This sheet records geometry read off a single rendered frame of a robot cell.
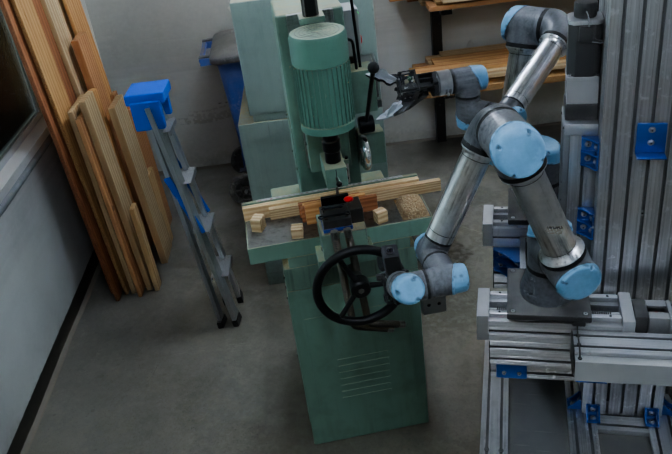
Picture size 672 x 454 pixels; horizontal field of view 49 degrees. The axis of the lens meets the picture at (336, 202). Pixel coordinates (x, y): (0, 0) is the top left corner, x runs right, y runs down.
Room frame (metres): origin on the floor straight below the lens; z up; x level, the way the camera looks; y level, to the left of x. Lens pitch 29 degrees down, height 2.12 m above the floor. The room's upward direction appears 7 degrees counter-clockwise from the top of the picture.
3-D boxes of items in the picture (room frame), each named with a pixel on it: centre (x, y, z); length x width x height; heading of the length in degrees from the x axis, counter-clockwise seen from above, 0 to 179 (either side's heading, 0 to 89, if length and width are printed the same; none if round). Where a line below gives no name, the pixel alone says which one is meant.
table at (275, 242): (2.03, 0.00, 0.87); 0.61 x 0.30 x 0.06; 95
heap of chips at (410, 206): (2.08, -0.24, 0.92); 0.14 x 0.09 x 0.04; 5
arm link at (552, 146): (2.14, -0.69, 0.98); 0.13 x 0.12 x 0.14; 44
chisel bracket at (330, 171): (2.16, -0.01, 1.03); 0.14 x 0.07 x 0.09; 5
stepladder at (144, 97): (2.85, 0.64, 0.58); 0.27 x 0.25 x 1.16; 89
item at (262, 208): (2.16, 0.01, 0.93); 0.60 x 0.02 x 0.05; 95
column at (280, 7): (2.43, 0.02, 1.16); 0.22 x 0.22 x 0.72; 5
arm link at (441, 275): (1.51, -0.25, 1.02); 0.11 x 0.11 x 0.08; 5
